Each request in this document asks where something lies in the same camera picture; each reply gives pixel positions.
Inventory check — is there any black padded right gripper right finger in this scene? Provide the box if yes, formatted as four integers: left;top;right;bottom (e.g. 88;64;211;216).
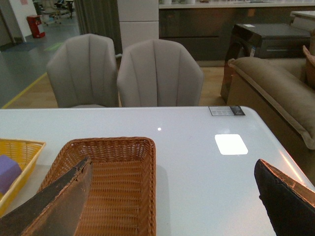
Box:
254;159;315;236

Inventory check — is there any brown padded right gripper left finger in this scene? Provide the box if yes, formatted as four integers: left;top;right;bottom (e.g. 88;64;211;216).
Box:
0;158;93;236

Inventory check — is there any left grey upholstered chair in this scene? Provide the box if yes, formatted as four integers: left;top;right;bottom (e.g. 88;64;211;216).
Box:
46;34;119;108

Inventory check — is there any purple foam cube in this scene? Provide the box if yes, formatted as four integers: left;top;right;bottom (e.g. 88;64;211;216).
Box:
0;154;22;195

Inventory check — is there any black white table label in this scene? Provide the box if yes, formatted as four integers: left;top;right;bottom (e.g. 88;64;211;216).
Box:
208;106;245;116

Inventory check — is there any dark kitchen counter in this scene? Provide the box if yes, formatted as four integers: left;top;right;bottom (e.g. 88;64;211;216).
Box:
159;0;315;61

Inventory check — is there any beige sofa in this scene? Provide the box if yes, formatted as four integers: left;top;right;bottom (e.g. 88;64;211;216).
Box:
227;57;315;149

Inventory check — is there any orange brown cushion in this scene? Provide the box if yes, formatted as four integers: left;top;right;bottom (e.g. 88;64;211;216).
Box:
303;46;315;89

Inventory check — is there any right grey upholstered chair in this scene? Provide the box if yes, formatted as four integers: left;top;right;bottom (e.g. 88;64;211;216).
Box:
117;39;204;107

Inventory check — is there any white pillar cabinet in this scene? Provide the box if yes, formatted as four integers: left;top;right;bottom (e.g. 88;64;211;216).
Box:
117;0;159;50

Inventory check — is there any grey curtain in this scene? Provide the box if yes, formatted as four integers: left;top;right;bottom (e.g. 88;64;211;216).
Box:
74;0;123;54

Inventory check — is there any grey upholstered chair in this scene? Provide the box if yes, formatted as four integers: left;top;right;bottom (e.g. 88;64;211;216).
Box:
117;39;204;107
46;34;119;108

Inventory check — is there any brown wicker basket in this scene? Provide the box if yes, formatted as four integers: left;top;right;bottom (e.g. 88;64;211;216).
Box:
41;137;157;236

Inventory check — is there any dark glossy side cabinet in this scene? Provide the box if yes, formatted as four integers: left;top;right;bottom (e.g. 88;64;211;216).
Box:
220;24;311;102

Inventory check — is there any yellow wicker basket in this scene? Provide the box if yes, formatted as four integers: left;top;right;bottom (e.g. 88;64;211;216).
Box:
0;138;46;216

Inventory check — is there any white office chair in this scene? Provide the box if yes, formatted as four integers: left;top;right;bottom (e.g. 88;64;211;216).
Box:
41;0;61;26

